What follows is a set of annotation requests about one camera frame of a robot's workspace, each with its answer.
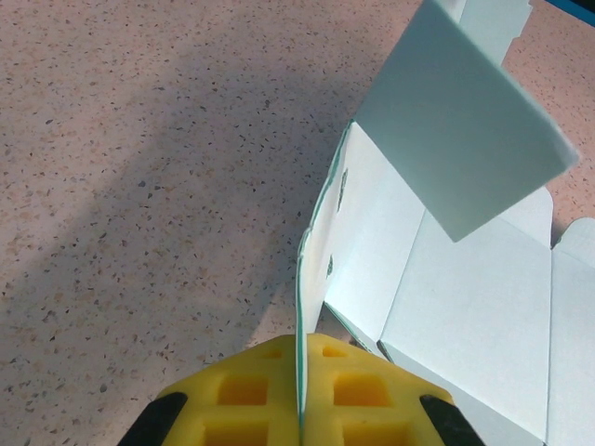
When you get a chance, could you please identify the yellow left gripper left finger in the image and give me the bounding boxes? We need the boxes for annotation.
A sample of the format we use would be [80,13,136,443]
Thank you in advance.
[118,333,303,446]

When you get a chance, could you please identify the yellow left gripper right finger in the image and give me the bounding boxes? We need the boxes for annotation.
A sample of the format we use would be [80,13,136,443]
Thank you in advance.
[302,332,487,446]

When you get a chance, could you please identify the light blue paper box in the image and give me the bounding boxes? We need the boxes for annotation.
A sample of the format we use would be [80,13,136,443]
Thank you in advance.
[295,0,595,446]

